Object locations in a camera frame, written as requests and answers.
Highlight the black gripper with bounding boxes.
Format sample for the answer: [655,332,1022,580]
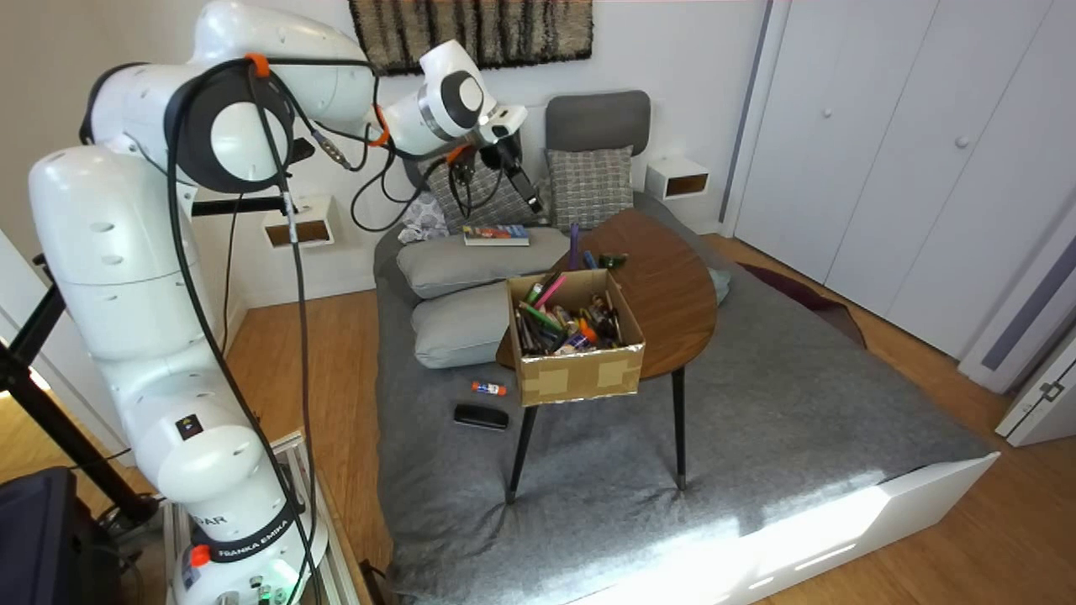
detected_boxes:
[486,127,550,219]

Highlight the pink marker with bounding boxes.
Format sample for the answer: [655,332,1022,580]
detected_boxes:
[533,271,570,313]

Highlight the cardboard box with tape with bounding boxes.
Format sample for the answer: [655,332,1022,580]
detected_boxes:
[495,264,650,408]

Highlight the checkered cushion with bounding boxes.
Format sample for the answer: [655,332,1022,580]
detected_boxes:
[546,145,640,233]
[424,155,538,234]

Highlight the colourful book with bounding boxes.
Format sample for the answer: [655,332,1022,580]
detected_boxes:
[459,220,533,252]

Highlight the long grey pillow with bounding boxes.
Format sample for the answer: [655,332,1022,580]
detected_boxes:
[393,229,576,301]

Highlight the white crumpled plastic bag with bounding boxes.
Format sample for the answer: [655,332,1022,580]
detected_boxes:
[395,190,453,249]

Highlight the round wooden table black legs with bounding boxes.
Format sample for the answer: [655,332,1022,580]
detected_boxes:
[495,203,720,506]

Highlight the black remote on bed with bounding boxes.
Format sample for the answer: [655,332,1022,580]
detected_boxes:
[450,400,514,431]

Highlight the dark red rug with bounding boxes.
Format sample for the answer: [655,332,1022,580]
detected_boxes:
[736,258,872,349]

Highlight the grey bed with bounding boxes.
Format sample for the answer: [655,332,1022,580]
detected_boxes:
[370,196,1002,605]

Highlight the white wardrobe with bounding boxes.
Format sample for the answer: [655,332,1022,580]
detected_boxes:
[720,0,1076,364]

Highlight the white door grey stripe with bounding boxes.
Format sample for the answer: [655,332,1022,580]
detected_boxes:
[956,203,1076,397]

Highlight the black tripod stand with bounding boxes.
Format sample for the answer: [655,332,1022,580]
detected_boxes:
[0,252,160,532]

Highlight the white wall shelf box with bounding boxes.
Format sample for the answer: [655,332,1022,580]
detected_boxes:
[261,198,338,252]
[645,159,720,239]

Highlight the dark shaggy wall hanging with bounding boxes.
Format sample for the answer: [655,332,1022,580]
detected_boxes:
[346,0,595,78]

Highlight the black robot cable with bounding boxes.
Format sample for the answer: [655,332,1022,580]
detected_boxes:
[160,48,496,605]

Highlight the white bed frame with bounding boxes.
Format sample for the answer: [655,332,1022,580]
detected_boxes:
[533,450,1002,605]

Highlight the white door with handle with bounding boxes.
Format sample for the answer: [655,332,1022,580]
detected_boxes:
[991,328,1076,450]

